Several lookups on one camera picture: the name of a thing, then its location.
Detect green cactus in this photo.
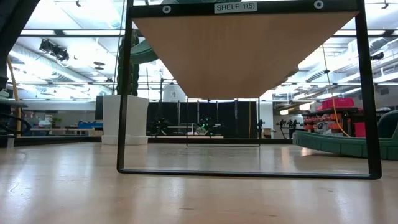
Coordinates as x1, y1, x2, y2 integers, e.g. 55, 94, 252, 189
116, 29, 141, 96

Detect small black robot arms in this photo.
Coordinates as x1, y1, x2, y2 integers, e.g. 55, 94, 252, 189
276, 119, 304, 139

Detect rack with red bins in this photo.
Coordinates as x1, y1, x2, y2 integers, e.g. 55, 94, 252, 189
303, 97, 368, 138

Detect wooden shelf with black frame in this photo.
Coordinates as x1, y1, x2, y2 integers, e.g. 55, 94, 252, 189
116, 0, 382, 180

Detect black aluminium table frame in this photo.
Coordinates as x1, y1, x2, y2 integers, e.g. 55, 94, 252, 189
0, 135, 295, 147

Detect yellow hanging cable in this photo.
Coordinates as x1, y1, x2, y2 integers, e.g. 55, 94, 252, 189
321, 43, 351, 138

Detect yellow cord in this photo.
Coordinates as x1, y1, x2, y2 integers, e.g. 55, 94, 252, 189
6, 57, 21, 137

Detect black background monitor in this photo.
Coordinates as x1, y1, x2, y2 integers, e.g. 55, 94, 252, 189
95, 95, 104, 121

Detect teal slide sandal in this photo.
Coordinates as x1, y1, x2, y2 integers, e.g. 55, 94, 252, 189
292, 109, 398, 161
129, 0, 218, 65

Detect dark grey desk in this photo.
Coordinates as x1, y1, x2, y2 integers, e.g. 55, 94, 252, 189
0, 98, 29, 109

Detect black robot with green light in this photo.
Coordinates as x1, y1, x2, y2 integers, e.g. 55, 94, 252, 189
195, 114, 216, 136

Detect black partition panels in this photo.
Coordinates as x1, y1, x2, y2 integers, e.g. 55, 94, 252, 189
146, 101, 259, 139

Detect white plant pot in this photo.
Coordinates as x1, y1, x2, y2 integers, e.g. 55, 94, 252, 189
101, 95, 150, 146

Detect black ceiling equipment cluster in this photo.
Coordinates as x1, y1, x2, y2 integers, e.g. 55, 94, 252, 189
39, 39, 70, 62

